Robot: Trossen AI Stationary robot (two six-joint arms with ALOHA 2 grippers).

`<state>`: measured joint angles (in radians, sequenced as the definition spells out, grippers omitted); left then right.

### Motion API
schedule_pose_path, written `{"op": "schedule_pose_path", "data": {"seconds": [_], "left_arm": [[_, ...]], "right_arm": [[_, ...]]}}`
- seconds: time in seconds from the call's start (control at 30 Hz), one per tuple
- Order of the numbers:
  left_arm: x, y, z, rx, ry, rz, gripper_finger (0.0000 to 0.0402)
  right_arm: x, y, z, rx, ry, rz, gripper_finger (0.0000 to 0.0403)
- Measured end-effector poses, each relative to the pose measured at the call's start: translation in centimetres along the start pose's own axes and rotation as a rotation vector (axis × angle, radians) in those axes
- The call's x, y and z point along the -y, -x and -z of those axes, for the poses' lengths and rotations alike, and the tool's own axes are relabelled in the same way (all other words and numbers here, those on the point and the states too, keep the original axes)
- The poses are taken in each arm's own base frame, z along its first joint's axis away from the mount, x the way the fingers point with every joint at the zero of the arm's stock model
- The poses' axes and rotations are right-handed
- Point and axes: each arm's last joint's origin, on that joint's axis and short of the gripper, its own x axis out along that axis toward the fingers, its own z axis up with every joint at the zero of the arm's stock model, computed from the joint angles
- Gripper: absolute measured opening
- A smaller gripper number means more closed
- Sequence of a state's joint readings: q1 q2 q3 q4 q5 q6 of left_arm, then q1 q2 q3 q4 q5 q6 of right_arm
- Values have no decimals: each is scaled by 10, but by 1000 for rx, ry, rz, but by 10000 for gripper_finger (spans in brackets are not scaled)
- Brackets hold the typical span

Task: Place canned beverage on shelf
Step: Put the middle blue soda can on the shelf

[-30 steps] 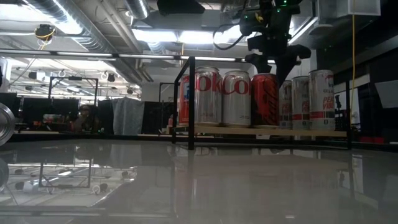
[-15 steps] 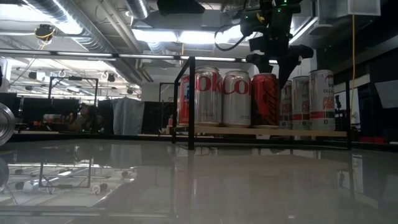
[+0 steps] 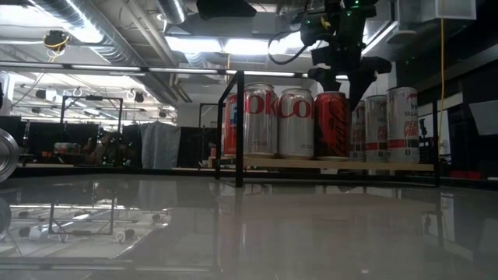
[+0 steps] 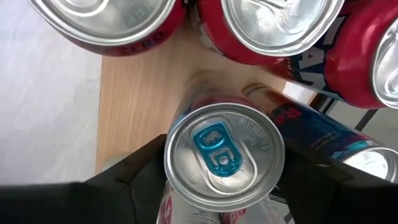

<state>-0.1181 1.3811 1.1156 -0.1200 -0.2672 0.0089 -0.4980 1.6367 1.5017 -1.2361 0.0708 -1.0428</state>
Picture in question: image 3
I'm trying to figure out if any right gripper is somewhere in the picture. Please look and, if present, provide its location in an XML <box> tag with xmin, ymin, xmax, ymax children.
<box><xmin>299</xmin><ymin>0</ymin><xmax>393</xmax><ymax>113</ymax></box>

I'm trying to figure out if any white Celsius can black lid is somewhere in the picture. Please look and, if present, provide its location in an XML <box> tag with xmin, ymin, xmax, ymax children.
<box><xmin>349</xmin><ymin>104</ymin><xmax>367</xmax><ymax>163</ymax></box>
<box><xmin>384</xmin><ymin>86</ymin><xmax>420</xmax><ymax>164</ymax></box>
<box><xmin>365</xmin><ymin>94</ymin><xmax>388</xmax><ymax>163</ymax></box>

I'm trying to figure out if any silver Diet Coke can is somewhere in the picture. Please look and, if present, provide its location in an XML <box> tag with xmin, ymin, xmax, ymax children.
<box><xmin>277</xmin><ymin>87</ymin><xmax>315</xmax><ymax>159</ymax></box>
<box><xmin>243</xmin><ymin>82</ymin><xmax>279</xmax><ymax>159</ymax></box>

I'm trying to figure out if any Fanta soda can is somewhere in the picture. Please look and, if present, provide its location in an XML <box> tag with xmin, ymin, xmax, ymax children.
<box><xmin>223</xmin><ymin>93</ymin><xmax>237</xmax><ymax>156</ymax></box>

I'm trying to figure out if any dark red soda can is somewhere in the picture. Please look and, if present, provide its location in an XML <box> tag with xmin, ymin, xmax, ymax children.
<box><xmin>0</xmin><ymin>128</ymin><xmax>20</xmax><ymax>184</ymax></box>

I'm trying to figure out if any long fluorescent light bar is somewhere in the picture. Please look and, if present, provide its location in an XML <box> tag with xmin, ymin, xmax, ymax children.
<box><xmin>0</xmin><ymin>60</ymin><xmax>377</xmax><ymax>82</ymax></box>

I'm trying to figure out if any black mesh cart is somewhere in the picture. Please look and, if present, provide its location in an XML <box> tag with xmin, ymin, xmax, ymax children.
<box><xmin>416</xmin><ymin>118</ymin><xmax>439</xmax><ymax>166</ymax></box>

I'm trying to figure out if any white ventilation unit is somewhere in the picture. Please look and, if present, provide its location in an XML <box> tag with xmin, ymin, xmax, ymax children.
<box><xmin>422</xmin><ymin>0</ymin><xmax>478</xmax><ymax>21</ymax></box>

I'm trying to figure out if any grey tilted panel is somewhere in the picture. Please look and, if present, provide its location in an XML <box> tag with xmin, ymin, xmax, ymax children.
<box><xmin>468</xmin><ymin>100</ymin><xmax>498</xmax><ymax>136</ymax></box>

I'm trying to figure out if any grey hanging cloth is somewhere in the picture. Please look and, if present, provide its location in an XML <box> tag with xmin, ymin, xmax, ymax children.
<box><xmin>139</xmin><ymin>122</ymin><xmax>182</xmax><ymax>170</ymax></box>

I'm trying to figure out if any person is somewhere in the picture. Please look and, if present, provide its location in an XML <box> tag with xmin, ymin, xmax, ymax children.
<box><xmin>83</xmin><ymin>131</ymin><xmax>133</xmax><ymax>166</ymax></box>

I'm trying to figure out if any colourful wrapped package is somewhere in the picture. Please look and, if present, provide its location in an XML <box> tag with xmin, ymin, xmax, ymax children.
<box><xmin>53</xmin><ymin>142</ymin><xmax>82</xmax><ymax>156</ymax></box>

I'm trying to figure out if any black partition screen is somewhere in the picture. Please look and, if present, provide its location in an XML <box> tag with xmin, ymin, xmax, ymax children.
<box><xmin>0</xmin><ymin>116</ymin><xmax>100</xmax><ymax>164</ymax></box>

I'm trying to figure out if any grey rectangular air duct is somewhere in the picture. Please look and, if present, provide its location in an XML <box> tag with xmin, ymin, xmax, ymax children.
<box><xmin>361</xmin><ymin>15</ymin><xmax>400</xmax><ymax>59</ymax></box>

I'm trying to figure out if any wooden shelf black metal frame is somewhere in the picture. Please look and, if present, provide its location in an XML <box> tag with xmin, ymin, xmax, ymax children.
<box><xmin>216</xmin><ymin>71</ymin><xmax>443</xmax><ymax>187</ymax></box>

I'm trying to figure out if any silver spiral air duct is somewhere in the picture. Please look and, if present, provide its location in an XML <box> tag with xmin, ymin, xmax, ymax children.
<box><xmin>33</xmin><ymin>0</ymin><xmax>180</xmax><ymax>108</ymax></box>

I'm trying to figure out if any black rectangular frame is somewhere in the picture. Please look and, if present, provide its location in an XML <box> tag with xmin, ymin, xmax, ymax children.
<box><xmin>198</xmin><ymin>102</ymin><xmax>221</xmax><ymax>169</ymax></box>

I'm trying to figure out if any black metal rack frame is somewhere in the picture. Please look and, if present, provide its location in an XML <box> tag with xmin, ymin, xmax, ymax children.
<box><xmin>60</xmin><ymin>95</ymin><xmax>124</xmax><ymax>135</ymax></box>

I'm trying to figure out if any black yellow cable reel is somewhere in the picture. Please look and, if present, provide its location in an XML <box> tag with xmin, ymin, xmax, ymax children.
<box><xmin>42</xmin><ymin>30</ymin><xmax>71</xmax><ymax>54</ymax></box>

